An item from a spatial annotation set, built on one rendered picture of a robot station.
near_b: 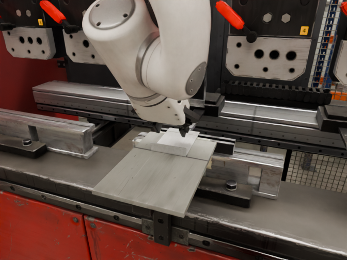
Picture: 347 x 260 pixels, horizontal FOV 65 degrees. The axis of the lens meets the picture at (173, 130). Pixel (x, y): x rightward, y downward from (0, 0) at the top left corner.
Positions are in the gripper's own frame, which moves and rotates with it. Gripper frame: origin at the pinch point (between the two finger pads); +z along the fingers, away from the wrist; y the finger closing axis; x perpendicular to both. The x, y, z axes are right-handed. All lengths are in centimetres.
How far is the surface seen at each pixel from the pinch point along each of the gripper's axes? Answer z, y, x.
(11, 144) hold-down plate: 13, 54, 9
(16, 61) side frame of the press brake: 22, 85, -29
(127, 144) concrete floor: 183, 107, -54
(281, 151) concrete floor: 207, -40, -82
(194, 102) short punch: 3.7, -2.9, -8.9
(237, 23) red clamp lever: -15.8, -12.3, -14.8
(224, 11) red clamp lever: -17.4, -9.9, -16.1
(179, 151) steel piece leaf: 2.9, -2.8, 4.6
